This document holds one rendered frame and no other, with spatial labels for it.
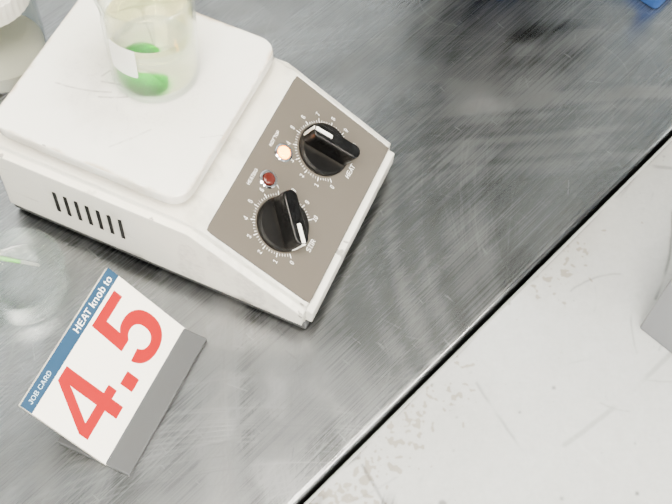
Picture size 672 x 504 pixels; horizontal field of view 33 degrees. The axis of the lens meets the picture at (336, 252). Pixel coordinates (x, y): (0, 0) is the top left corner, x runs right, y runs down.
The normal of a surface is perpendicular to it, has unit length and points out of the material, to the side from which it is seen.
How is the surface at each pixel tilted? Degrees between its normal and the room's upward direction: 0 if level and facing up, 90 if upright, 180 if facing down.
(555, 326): 0
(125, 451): 0
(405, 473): 0
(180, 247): 90
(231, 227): 30
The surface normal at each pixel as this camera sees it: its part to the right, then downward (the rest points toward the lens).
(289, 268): 0.50, -0.23
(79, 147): 0.04, -0.49
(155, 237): -0.40, 0.79
